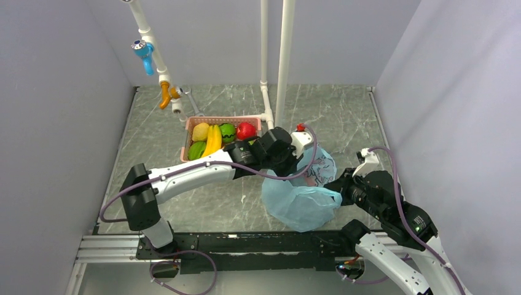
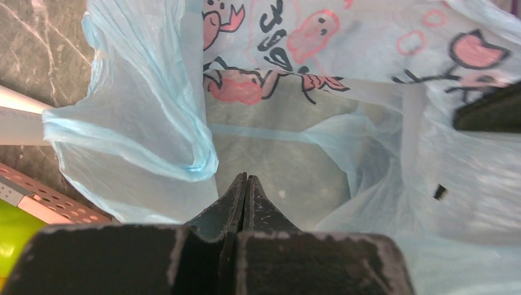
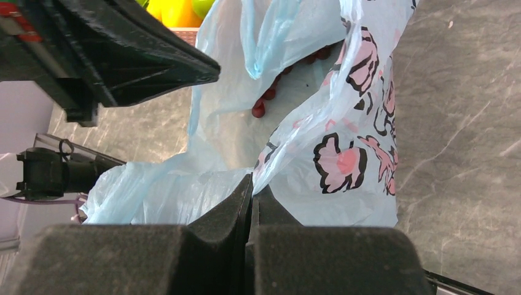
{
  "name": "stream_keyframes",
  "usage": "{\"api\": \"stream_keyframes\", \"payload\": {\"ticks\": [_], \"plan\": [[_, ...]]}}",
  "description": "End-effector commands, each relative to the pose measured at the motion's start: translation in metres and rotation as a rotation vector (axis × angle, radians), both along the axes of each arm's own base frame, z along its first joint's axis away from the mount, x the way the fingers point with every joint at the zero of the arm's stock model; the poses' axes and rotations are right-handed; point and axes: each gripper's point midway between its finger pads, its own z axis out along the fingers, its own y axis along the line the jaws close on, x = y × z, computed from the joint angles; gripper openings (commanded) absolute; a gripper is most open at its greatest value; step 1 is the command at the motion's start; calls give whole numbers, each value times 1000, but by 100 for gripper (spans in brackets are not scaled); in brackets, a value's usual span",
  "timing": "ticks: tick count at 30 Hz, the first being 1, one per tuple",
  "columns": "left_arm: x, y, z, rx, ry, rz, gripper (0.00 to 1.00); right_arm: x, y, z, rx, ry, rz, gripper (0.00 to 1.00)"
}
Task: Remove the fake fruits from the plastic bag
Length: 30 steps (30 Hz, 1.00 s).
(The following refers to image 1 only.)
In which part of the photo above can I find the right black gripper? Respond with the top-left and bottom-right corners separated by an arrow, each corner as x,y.
323,166 -> 385,220

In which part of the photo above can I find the light blue plastic bag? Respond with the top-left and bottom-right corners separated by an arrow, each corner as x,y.
261,146 -> 342,232

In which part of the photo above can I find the red fake apple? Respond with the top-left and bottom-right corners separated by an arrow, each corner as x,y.
235,122 -> 257,140

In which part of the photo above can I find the green fake watermelon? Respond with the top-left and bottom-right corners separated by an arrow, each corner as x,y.
219,123 -> 236,144

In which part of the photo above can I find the yellow fake banana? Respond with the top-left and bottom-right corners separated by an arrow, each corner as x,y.
202,125 -> 222,157

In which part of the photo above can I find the yellow fake pear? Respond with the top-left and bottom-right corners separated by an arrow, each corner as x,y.
192,122 -> 210,142

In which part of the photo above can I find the small green fake fruit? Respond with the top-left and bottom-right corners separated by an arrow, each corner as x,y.
187,141 -> 206,161

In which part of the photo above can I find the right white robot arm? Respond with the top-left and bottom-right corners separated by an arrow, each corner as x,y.
325,168 -> 470,294

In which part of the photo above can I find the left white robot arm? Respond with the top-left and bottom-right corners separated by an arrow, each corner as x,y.
119,127 -> 315,258

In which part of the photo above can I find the silver wrench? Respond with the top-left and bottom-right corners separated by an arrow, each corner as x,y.
183,87 -> 204,117

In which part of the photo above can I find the pink plastic basket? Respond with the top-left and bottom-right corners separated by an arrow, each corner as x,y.
180,115 -> 262,162

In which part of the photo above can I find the orange plastic faucet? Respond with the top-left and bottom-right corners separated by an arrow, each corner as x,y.
159,81 -> 183,109

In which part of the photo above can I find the blue plastic faucet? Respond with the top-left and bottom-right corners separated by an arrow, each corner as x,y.
131,39 -> 155,76

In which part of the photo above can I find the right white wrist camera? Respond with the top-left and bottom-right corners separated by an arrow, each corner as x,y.
353,148 -> 380,176

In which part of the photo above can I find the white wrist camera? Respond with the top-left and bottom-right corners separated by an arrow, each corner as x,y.
290,124 -> 315,159
353,148 -> 380,176

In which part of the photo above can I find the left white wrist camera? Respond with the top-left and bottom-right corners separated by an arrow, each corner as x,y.
290,124 -> 315,159

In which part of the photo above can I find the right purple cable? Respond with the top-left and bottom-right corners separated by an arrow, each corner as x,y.
335,146 -> 467,295

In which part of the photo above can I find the purple cable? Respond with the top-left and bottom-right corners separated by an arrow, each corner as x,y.
335,146 -> 467,295
99,123 -> 319,295

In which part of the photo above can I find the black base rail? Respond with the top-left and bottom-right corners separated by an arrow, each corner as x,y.
136,226 -> 369,274

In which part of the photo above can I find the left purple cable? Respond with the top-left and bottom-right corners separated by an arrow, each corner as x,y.
99,123 -> 319,295

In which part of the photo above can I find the white pvc pipe frame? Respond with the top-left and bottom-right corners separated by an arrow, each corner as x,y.
122,0 -> 297,131

